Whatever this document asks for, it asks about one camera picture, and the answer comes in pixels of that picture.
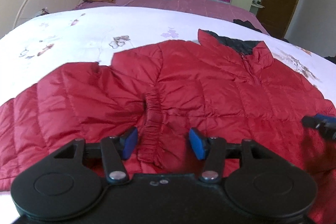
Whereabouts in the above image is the black garment on bed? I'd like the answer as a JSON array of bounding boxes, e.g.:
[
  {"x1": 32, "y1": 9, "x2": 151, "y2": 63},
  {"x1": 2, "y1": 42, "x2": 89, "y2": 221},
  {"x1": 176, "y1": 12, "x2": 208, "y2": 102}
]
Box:
[{"x1": 233, "y1": 19, "x2": 262, "y2": 33}]

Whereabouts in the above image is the pink quilted bedspread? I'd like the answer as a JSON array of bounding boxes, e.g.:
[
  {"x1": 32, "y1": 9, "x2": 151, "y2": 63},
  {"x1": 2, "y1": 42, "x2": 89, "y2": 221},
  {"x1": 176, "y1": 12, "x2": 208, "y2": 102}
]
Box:
[{"x1": 75, "y1": 0, "x2": 268, "y2": 35}]

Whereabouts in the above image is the white floral bed sheet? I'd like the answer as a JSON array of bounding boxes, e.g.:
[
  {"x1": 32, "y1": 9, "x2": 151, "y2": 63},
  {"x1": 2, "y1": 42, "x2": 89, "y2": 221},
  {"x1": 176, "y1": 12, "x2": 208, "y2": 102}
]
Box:
[{"x1": 1, "y1": 7, "x2": 335, "y2": 223}]

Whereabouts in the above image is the red puffer jacket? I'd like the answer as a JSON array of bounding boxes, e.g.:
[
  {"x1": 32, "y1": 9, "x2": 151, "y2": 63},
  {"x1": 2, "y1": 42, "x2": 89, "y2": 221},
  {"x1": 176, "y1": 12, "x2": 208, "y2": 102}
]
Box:
[{"x1": 1, "y1": 30, "x2": 335, "y2": 223}]

